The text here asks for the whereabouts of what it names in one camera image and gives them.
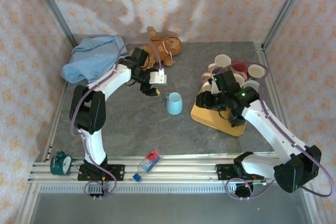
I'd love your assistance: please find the pale pink mug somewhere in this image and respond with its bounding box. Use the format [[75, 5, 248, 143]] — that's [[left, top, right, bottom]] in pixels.
[[201, 82, 215, 94]]

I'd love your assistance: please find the grey mug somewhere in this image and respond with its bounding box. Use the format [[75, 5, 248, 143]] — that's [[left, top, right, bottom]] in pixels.
[[241, 79, 260, 93]]

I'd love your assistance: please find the light blue mug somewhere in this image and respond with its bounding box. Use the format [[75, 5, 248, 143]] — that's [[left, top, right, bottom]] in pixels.
[[164, 92, 184, 116]]

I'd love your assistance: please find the large cream mug purple inside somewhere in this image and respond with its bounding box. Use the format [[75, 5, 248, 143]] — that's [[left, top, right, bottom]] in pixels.
[[201, 66, 224, 84]]

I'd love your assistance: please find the green mug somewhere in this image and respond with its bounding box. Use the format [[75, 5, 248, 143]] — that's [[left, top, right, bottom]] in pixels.
[[247, 63, 265, 82]]

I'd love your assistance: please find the pink floral mug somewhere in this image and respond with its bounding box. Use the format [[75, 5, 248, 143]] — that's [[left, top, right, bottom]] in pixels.
[[231, 58, 249, 81]]

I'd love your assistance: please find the white mug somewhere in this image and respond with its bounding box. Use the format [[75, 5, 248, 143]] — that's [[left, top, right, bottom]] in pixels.
[[208, 54, 232, 72]]

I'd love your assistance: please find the yellow plastic tray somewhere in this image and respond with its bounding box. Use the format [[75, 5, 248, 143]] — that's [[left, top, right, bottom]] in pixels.
[[190, 84, 247, 137]]

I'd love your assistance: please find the brown teddy bear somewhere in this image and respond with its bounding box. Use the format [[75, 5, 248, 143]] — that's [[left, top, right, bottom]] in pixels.
[[127, 30, 183, 67]]

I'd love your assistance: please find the light blue cloth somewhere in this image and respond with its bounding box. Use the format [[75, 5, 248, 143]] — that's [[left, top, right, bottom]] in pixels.
[[60, 36, 131, 87]]

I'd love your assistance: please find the clear plastic bottle blue cap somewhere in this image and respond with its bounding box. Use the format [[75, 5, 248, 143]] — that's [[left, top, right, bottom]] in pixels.
[[132, 148, 164, 182]]

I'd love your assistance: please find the green alarm clock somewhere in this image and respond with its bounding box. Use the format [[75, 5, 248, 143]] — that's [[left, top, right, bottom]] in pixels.
[[49, 150, 73, 176]]

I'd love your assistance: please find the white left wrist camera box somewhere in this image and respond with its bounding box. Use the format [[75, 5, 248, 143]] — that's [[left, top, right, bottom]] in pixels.
[[149, 68, 168, 85]]

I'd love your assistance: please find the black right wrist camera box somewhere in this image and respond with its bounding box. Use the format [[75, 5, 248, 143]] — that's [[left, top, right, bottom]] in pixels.
[[211, 71, 243, 95]]

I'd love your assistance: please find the aluminium mounting rail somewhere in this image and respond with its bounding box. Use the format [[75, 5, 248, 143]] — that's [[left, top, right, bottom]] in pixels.
[[27, 155, 316, 186]]

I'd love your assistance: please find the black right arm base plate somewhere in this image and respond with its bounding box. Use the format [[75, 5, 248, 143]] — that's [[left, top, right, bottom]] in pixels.
[[215, 163, 238, 182]]

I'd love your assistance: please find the black cable connector block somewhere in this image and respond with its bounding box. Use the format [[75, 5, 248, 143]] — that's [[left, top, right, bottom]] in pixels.
[[235, 183, 254, 198], [88, 186, 107, 200]]

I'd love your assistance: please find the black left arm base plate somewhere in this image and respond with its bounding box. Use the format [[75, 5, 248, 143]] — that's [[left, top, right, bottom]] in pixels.
[[77, 164, 125, 182]]

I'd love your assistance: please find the grey slotted cable duct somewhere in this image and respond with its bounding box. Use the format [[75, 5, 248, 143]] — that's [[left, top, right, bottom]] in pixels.
[[38, 184, 238, 194]]

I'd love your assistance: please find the aluminium frame post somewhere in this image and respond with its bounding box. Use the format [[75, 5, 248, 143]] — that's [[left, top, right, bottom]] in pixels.
[[262, 0, 313, 49], [28, 0, 79, 48]]

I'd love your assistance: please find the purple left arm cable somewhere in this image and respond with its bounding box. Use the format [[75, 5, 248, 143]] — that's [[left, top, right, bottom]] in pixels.
[[69, 39, 165, 200]]

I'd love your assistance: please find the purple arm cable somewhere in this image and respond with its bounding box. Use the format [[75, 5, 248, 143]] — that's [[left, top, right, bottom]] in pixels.
[[69, 39, 165, 200], [215, 63, 335, 200]]

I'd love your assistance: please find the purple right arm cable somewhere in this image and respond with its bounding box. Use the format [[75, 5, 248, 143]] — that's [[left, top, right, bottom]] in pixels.
[[215, 63, 335, 200]]

